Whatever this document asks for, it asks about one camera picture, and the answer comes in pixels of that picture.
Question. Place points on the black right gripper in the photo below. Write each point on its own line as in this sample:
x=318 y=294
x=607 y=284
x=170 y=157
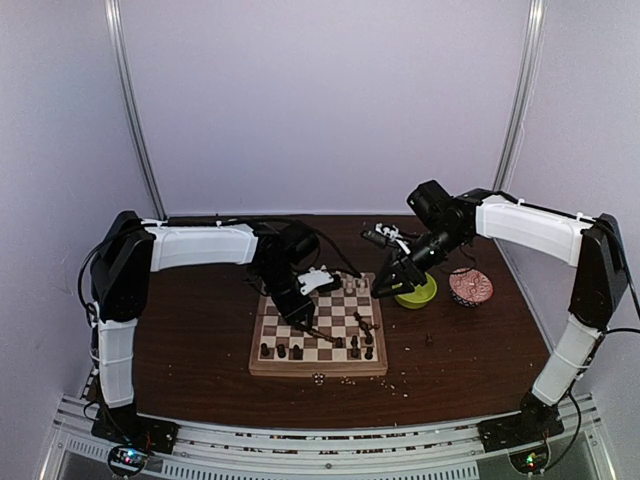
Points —
x=406 y=271

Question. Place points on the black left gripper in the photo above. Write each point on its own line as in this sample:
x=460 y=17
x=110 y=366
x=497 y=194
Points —
x=299 y=312

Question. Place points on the dark knight chess piece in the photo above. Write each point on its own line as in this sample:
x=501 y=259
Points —
x=355 y=351

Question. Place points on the dark pawn chess piece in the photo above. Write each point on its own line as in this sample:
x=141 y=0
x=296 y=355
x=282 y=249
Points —
x=369 y=339

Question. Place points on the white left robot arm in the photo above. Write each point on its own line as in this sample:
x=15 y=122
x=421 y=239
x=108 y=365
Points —
x=121 y=266

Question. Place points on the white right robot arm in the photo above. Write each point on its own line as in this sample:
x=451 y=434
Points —
x=590 y=249

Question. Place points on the row of white chess pieces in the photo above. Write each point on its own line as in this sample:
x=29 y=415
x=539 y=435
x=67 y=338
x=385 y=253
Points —
x=354 y=287

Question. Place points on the wooden chess board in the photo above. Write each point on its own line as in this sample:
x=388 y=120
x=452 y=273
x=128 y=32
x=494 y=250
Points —
x=269 y=327

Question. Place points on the pile of dark chess pieces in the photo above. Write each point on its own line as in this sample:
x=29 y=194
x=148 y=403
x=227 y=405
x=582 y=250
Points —
x=303 y=347

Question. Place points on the red patterned bowl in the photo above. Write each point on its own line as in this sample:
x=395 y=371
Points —
x=470 y=287

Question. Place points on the lime green bowl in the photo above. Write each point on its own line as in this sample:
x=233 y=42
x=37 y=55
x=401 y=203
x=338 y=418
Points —
x=419 y=297

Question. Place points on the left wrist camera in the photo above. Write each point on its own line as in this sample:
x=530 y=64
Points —
x=314 y=279

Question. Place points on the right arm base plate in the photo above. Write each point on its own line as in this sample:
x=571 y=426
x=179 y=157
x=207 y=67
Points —
x=513 y=431

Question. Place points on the aluminium front frame rail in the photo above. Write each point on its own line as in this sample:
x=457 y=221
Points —
x=445 y=450

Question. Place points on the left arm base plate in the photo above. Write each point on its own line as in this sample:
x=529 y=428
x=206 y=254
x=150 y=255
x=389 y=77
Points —
x=146 y=434

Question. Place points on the left aluminium corner post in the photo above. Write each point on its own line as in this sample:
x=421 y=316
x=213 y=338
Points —
x=133 y=119

